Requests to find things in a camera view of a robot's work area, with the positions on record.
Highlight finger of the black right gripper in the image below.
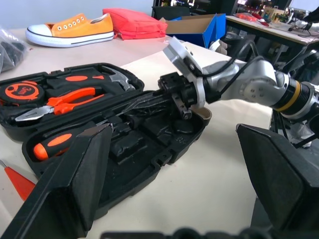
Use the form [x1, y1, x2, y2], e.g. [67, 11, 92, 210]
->
[143, 89, 173, 98]
[124, 96, 176, 112]

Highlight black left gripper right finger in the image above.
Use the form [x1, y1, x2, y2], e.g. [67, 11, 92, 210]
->
[236, 123, 319, 239]

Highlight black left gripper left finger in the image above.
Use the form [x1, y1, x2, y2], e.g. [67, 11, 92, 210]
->
[0, 123, 114, 239]

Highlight black plastic tool case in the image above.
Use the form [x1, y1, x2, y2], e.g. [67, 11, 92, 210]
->
[0, 62, 212, 220]

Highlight brown tape roll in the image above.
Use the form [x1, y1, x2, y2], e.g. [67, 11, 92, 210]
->
[196, 107, 212, 120]

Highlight black orange claw hammer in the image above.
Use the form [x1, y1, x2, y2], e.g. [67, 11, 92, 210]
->
[47, 66, 137, 92]

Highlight blue cardboard box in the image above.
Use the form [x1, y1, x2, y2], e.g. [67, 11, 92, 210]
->
[159, 13, 226, 49]

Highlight red fabric bag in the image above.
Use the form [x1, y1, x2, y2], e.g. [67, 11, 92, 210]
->
[102, 7, 168, 40]

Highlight orange items on background table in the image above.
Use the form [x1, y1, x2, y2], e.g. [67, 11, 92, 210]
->
[235, 12, 260, 22]

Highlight black orange tape measure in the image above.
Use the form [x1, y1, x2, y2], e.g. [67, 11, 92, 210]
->
[0, 81, 45, 107]

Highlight orange canvas sneaker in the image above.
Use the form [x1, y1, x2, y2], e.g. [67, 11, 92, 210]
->
[25, 13, 115, 48]

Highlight background work table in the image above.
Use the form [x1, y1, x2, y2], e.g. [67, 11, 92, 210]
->
[225, 14, 319, 65]

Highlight wooden toy box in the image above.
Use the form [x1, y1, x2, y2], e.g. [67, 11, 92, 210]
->
[263, 6, 287, 23]

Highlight clear plastic bag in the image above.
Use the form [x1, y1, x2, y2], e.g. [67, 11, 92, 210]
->
[0, 26, 27, 74]

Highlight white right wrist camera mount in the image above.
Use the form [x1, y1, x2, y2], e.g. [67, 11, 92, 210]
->
[163, 36, 207, 109]

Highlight orange black handled screwdriver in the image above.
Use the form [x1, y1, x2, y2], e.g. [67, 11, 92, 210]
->
[33, 120, 117, 161]

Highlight orange handled pliers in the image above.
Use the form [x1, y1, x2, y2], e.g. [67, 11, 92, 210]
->
[14, 87, 105, 122]

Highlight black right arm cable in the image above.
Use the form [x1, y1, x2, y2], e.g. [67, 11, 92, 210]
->
[203, 39, 266, 104]

